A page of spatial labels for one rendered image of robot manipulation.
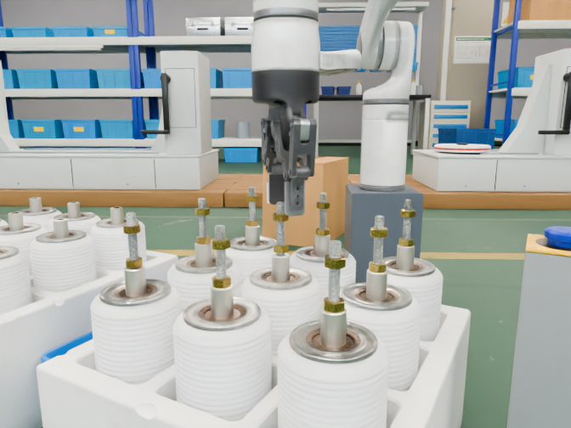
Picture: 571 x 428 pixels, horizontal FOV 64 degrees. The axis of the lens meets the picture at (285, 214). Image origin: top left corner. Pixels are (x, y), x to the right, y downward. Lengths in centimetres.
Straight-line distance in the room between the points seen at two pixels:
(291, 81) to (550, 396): 42
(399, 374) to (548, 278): 17
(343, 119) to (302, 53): 830
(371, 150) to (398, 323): 52
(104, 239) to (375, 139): 54
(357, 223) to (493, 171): 176
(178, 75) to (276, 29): 209
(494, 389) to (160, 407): 59
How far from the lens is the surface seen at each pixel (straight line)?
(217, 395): 45
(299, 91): 49
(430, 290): 59
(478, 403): 84
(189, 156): 249
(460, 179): 257
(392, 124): 93
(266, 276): 57
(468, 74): 693
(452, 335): 62
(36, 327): 75
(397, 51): 95
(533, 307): 53
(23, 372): 76
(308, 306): 54
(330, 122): 878
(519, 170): 267
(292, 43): 50
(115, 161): 262
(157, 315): 51
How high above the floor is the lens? 44
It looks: 11 degrees down
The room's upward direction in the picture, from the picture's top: straight up
